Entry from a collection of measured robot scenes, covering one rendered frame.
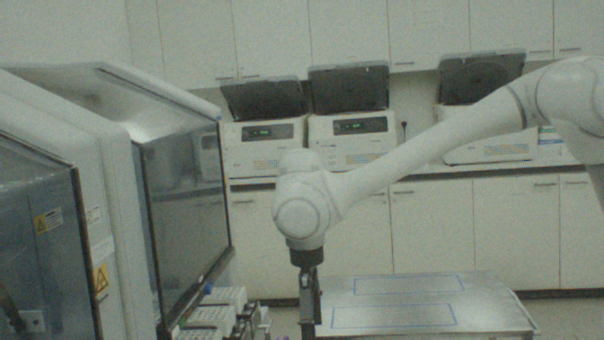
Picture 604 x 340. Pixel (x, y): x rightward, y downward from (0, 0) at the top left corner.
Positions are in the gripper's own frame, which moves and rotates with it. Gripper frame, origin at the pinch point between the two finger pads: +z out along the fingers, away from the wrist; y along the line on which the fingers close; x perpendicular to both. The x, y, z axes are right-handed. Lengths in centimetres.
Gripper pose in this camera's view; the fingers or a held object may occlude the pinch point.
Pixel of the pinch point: (313, 333)
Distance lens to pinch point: 128.5
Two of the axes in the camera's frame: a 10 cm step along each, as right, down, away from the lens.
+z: 0.7, 9.9, 1.5
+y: 1.2, -1.6, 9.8
